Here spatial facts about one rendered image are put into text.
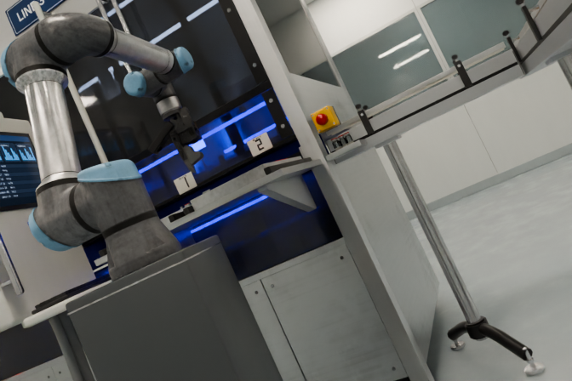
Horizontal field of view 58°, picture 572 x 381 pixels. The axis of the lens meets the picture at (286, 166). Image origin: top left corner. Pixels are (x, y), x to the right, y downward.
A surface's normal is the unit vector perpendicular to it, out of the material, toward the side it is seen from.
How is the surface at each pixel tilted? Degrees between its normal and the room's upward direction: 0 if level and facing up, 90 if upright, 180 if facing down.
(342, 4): 90
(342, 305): 90
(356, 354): 90
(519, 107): 90
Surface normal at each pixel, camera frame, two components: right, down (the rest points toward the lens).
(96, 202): -0.34, 0.13
